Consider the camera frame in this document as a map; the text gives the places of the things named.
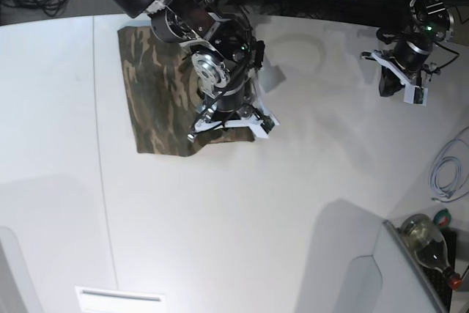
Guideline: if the clear plastic bottle red cap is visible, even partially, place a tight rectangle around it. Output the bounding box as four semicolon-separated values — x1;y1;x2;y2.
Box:
400;214;462;290

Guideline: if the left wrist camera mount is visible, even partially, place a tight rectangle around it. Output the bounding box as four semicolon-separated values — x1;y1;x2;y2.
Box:
361;50;439;106

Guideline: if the green tape roll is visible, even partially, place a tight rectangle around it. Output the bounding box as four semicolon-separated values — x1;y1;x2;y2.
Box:
433;208;452;230

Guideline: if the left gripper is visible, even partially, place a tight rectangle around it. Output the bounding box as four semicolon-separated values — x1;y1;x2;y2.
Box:
376;29;433;97

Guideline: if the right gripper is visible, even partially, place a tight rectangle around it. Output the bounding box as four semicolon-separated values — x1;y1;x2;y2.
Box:
210;85;252;122

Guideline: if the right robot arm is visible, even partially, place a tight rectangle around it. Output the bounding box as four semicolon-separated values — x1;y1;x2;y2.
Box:
112;0;262;120

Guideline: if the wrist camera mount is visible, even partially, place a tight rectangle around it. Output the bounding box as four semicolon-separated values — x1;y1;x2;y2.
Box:
186;70;281;144
361;50;439;106

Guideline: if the camouflage t-shirt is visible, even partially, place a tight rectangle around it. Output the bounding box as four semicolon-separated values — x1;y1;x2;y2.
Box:
118;21;255;157

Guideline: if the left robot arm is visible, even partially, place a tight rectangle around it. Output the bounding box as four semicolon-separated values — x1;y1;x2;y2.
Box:
369;0;459;105

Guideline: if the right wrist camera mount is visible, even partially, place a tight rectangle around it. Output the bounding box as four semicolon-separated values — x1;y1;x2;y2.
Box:
186;70;281;144

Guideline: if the white coiled cable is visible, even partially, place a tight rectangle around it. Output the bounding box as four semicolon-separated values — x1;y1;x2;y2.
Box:
429;136;469;203

